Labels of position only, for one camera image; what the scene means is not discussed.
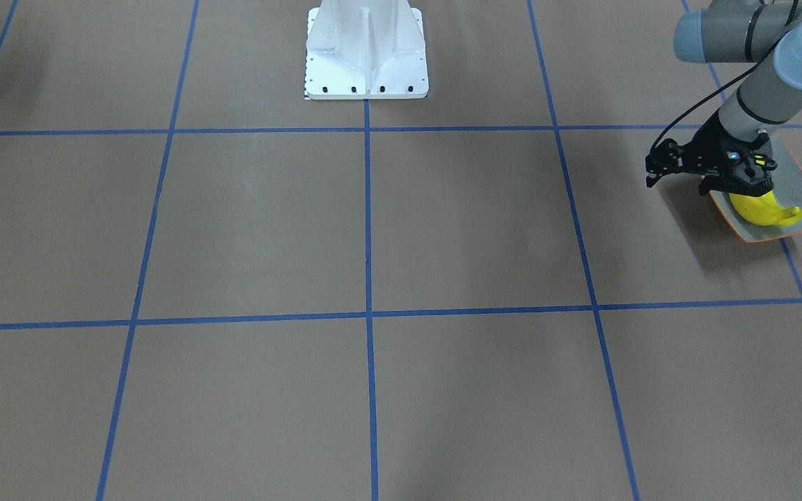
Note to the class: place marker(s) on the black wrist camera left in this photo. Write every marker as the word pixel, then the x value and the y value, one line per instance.
pixel 664 158

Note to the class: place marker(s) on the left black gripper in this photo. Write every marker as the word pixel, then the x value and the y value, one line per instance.
pixel 702 151

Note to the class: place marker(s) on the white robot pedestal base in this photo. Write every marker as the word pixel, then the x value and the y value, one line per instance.
pixel 365 50

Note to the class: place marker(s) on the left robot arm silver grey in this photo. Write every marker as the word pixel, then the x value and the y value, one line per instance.
pixel 766 36

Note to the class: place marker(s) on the grey square plate orange rim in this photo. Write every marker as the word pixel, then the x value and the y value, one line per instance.
pixel 787 188

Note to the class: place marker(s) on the yellow banana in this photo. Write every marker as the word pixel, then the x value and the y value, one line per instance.
pixel 778 215
pixel 747 206

